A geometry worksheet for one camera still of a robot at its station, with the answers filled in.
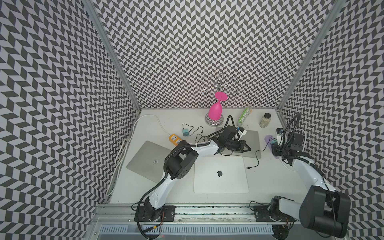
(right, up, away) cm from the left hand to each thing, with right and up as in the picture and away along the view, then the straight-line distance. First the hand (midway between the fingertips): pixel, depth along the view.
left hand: (251, 151), depth 84 cm
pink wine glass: (-20, +23, +4) cm, 31 cm away
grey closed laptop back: (+8, +4, +20) cm, 22 cm away
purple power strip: (+16, +5, +14) cm, 21 cm away
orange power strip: (-47, +5, +15) cm, 49 cm away
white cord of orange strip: (-79, +4, +18) cm, 81 cm away
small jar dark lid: (+16, +17, +18) cm, 29 cm away
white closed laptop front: (-18, -14, +1) cm, 23 cm away
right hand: (+17, +2, +3) cm, 17 cm away
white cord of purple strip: (+37, +7, +9) cm, 39 cm away
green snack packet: (+3, +22, +21) cm, 31 cm away
